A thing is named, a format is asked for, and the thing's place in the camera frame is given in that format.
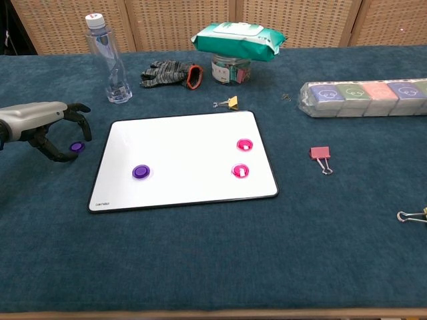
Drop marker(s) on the white magnetic board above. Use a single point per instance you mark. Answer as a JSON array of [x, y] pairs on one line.
[[187, 160]]

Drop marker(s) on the grey knit work glove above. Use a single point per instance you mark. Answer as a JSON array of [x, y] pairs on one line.
[[166, 73]]

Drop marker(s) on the blue carpet table mat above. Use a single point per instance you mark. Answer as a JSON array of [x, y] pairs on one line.
[[133, 260]]

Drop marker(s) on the small yellow binder clip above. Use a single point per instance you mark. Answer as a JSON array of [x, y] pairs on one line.
[[233, 102]]

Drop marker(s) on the metal paper clips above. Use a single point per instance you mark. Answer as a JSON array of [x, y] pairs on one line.
[[286, 97]]

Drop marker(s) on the clear plastic water bottle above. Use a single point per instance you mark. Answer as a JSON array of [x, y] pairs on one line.
[[113, 66]]

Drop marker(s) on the large yellow binder clip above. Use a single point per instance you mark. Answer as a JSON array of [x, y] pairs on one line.
[[405, 216]]

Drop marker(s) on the woven folding screen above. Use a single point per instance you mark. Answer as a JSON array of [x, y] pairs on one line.
[[166, 23]]

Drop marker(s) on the green wet wipes pack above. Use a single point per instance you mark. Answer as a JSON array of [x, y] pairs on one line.
[[237, 41]]

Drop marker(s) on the pink binder clip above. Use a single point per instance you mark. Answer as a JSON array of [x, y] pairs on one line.
[[320, 152]]

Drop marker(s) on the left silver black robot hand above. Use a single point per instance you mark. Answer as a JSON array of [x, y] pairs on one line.
[[33, 113]]

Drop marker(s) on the purple round magnet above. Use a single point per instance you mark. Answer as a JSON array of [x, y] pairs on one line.
[[77, 146], [141, 172]]

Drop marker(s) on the clear jar of clips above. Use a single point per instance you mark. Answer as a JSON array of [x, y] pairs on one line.
[[230, 71]]

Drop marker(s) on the pink round magnet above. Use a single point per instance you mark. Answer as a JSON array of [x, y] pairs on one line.
[[240, 170], [244, 144]]

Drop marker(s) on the wrapped tissue multipack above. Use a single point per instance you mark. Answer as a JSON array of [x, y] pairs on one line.
[[367, 98]]

